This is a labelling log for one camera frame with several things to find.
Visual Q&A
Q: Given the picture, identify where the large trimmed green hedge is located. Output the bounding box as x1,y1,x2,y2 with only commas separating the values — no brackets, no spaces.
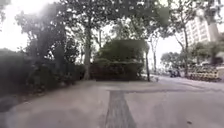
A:
90,38,148,81

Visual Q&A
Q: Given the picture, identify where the grey paved path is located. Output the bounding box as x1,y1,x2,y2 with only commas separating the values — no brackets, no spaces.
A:
0,75,224,128

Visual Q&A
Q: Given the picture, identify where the tall tree with pale trunk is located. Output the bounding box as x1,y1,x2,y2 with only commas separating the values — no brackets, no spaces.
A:
59,0,141,81

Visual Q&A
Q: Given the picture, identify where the tall pale building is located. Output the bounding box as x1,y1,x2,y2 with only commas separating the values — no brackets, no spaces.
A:
175,9,224,51

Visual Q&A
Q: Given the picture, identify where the thin dark pole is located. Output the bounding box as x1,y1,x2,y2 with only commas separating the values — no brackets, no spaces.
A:
144,43,151,83

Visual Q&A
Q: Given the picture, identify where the slim tree with forked trunk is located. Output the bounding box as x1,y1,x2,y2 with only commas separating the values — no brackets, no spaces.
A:
166,0,201,78

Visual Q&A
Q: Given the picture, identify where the low dark green hedge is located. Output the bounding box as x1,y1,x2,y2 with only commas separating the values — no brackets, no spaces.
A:
0,49,86,96

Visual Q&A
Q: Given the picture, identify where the dark leafy tree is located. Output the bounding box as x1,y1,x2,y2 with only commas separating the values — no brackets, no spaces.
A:
14,2,81,68

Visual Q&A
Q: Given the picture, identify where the vehicle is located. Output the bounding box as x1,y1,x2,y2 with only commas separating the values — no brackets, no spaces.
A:
168,68,182,79

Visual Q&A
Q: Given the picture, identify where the dark tactile paving strip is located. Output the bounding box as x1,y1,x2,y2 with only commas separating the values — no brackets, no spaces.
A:
104,89,137,128

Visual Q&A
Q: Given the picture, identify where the grey asphalt road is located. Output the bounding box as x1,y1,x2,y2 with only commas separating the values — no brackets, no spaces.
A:
156,75,224,92

